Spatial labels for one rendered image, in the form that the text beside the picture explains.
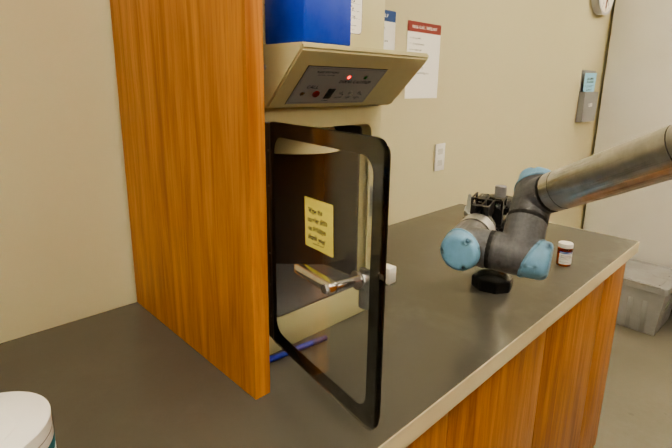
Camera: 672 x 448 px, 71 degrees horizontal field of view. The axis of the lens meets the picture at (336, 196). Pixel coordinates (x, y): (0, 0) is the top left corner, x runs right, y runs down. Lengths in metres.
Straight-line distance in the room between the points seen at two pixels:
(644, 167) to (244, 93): 0.59
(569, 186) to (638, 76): 2.81
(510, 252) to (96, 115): 0.89
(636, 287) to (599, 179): 2.55
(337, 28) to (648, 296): 2.90
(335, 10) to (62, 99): 0.61
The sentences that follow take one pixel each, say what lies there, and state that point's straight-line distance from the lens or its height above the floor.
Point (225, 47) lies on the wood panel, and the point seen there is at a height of 1.50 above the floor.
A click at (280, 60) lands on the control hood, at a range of 0.75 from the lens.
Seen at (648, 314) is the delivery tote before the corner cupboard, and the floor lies 0.13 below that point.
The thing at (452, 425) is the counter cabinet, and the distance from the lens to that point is 1.03.
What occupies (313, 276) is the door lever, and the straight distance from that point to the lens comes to 0.62.
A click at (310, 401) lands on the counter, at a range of 0.85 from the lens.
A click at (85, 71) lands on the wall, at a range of 1.14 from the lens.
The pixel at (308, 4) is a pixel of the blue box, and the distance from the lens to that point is 0.74.
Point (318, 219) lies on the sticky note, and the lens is 0.68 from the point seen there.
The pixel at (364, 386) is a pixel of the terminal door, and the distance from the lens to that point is 0.68.
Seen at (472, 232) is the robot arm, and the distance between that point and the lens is 0.93.
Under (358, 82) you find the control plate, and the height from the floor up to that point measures 1.45.
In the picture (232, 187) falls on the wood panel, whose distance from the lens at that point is 0.74.
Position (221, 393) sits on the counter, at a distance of 0.88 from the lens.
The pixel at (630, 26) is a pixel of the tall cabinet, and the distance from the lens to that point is 3.72.
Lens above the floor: 1.45
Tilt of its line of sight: 13 degrees down
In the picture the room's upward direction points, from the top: 1 degrees clockwise
